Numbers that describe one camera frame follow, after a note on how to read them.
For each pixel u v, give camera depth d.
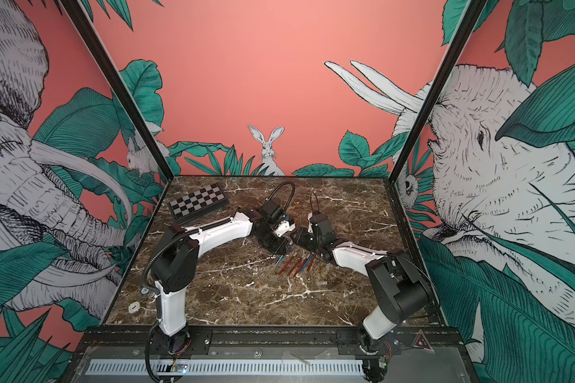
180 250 0.49
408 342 0.75
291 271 0.90
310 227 0.75
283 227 0.84
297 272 0.90
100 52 0.77
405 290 0.46
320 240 0.72
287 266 0.91
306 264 0.91
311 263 0.92
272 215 0.75
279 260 0.94
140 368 0.70
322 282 0.87
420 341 0.75
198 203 1.05
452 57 0.78
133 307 0.80
